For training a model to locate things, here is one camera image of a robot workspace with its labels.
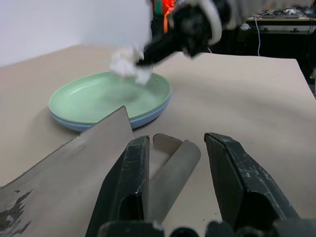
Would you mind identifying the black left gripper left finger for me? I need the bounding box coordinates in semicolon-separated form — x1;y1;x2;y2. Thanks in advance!
85;135;151;237

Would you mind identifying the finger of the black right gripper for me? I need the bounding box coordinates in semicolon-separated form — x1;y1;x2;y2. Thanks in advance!
143;32;182;56
135;48;185;68

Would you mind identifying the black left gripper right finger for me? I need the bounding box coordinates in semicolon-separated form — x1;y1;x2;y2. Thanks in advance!
203;132;302;237

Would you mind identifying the white paper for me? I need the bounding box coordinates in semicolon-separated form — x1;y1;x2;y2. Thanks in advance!
109;46;153;85

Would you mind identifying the orange and black vest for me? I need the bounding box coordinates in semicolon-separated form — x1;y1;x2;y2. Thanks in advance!
150;0;179;41

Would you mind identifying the blue plastic plate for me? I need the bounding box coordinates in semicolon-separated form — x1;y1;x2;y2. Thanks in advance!
50;96;172;132

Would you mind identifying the green plastic plate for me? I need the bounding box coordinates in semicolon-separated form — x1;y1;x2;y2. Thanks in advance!
48;71;172;125

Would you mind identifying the clutter of electronics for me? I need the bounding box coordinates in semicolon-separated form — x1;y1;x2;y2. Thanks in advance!
260;8;301;19

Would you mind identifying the cream desk with drawers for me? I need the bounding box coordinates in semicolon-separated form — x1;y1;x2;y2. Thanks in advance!
246;13;316;34

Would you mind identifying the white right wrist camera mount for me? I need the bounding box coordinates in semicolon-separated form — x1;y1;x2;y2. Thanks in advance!
190;0;245;45

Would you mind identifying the white cable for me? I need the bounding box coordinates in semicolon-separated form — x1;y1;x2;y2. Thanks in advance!
254;17;262;56

